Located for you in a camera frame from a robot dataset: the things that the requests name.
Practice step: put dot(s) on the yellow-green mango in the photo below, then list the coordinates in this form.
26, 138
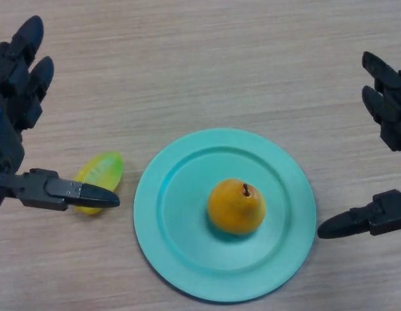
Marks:
103, 168

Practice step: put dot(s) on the yellow orange pear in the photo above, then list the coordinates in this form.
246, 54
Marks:
236, 210

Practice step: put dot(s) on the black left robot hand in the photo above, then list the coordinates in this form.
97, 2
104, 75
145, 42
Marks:
38, 191

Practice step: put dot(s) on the teal green round plate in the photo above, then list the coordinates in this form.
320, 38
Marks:
180, 226

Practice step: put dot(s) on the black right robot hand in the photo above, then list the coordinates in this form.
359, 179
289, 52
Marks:
389, 107

